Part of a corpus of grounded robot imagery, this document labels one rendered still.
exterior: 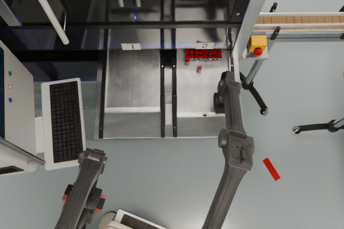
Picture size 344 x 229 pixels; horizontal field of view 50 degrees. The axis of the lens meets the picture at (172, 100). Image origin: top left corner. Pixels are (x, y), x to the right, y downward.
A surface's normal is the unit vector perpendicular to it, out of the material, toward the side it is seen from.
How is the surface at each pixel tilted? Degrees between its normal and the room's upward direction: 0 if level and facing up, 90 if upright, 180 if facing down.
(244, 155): 35
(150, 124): 0
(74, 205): 41
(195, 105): 0
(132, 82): 0
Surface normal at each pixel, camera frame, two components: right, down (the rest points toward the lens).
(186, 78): 0.00, -0.33
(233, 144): 0.28, -0.75
